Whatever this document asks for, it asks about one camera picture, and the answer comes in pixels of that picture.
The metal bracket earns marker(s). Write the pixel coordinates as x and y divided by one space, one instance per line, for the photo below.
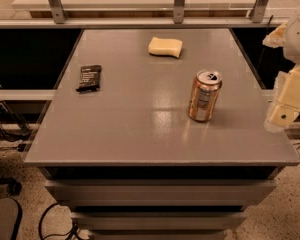
57 11
178 11
258 11

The grey drawer cabinet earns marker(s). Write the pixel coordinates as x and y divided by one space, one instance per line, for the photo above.
128 160

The black chair base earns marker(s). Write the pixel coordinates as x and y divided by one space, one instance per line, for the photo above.
10 209

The orange soda can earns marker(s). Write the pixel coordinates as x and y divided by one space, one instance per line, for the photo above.
204 93

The right metal bracket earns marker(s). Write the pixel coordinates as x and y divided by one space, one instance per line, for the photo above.
258 11

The black rxbar chocolate wrapper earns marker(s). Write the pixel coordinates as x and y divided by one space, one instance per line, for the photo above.
89 78

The left metal bracket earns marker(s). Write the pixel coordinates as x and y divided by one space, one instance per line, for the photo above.
57 11

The middle metal bracket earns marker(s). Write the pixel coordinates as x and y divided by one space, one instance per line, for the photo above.
178 11

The yellow sponge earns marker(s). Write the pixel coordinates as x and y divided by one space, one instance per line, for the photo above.
165 47

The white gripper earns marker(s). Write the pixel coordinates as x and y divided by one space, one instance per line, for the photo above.
298 43

